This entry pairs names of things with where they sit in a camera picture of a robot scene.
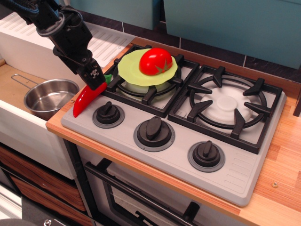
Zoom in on wooden drawer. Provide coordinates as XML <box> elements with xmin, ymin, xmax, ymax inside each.
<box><xmin>11</xmin><ymin>176</ymin><xmax>93</xmax><ymax>226</ymax></box>
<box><xmin>0</xmin><ymin>144</ymin><xmax>82</xmax><ymax>203</ymax></box>

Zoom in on upper wooden drawer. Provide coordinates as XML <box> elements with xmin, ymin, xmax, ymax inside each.
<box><xmin>0</xmin><ymin>144</ymin><xmax>82</xmax><ymax>203</ymax></box>

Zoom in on black middle stove knob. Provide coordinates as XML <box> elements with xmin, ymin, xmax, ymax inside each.
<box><xmin>134</xmin><ymin>116</ymin><xmax>175</xmax><ymax>152</ymax></box>

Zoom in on black right burner grate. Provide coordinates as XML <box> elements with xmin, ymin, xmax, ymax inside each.
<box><xmin>168</xmin><ymin>65</ymin><xmax>283</xmax><ymax>154</ymax></box>

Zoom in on red toy chili pepper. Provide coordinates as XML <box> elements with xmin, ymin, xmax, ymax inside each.
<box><xmin>73</xmin><ymin>74</ymin><xmax>112</xmax><ymax>118</ymax></box>

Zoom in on red toy tomato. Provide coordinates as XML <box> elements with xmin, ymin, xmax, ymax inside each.
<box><xmin>139</xmin><ymin>48</ymin><xmax>173</xmax><ymax>76</ymax></box>

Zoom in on black left stove knob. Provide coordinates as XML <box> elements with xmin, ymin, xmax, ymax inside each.
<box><xmin>92</xmin><ymin>101</ymin><xmax>125</xmax><ymax>129</ymax></box>

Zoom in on black right stove knob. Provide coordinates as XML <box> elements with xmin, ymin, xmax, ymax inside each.
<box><xmin>188</xmin><ymin>140</ymin><xmax>225</xmax><ymax>173</ymax></box>

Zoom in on black stove knob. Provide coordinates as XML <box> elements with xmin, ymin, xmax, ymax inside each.
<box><xmin>92</xmin><ymin>101</ymin><xmax>125</xmax><ymax>129</ymax></box>
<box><xmin>188</xmin><ymin>140</ymin><xmax>225</xmax><ymax>173</ymax></box>
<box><xmin>134</xmin><ymin>116</ymin><xmax>175</xmax><ymax>152</ymax></box>

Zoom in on light green plastic plate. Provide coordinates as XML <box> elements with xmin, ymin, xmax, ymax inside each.
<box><xmin>118</xmin><ymin>48</ymin><xmax>178</xmax><ymax>87</ymax></box>

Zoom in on white toy sink unit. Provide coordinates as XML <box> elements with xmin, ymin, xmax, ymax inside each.
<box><xmin>0</xmin><ymin>5</ymin><xmax>137</xmax><ymax>181</ymax></box>

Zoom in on black burner grate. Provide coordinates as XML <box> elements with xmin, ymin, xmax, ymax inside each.
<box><xmin>102</xmin><ymin>45</ymin><xmax>199</xmax><ymax>118</ymax></box>
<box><xmin>168</xmin><ymin>65</ymin><xmax>283</xmax><ymax>154</ymax></box>

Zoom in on lower wooden drawer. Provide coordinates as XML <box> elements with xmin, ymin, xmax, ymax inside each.
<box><xmin>11</xmin><ymin>176</ymin><xmax>93</xmax><ymax>226</ymax></box>

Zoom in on grey toy stove top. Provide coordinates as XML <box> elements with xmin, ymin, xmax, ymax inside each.
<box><xmin>61</xmin><ymin>92</ymin><xmax>286</xmax><ymax>206</ymax></box>

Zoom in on black left burner grate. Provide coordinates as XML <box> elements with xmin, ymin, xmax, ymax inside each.
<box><xmin>102</xmin><ymin>45</ymin><xmax>199</xmax><ymax>118</ymax></box>

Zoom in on small steel saucepan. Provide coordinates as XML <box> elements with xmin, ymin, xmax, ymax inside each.
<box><xmin>11</xmin><ymin>74</ymin><xmax>79</xmax><ymax>121</ymax></box>

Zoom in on toy oven door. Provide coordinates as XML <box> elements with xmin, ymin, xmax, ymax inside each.
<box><xmin>78</xmin><ymin>147</ymin><xmax>241</xmax><ymax>226</ymax></box>

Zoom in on black oven door handle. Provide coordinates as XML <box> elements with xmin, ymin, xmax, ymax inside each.
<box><xmin>84</xmin><ymin>158</ymin><xmax>199</xmax><ymax>226</ymax></box>

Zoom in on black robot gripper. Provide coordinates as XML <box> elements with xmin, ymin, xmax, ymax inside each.
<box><xmin>35</xmin><ymin>6</ymin><xmax>105</xmax><ymax>90</ymax></box>

